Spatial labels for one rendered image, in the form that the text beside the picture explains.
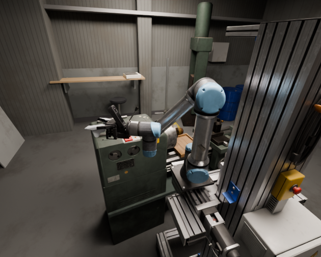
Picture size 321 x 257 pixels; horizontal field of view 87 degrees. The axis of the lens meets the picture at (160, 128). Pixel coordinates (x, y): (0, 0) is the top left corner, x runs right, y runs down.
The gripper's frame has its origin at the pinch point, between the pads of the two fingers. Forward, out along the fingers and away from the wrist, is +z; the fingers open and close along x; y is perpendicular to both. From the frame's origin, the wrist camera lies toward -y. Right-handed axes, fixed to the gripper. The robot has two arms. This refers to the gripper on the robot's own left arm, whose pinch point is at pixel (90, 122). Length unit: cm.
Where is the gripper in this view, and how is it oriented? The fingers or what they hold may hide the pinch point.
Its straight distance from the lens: 92.5
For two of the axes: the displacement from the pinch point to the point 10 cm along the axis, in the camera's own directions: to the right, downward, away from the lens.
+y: -0.3, 9.4, 3.5
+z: -10.0, -0.5, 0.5
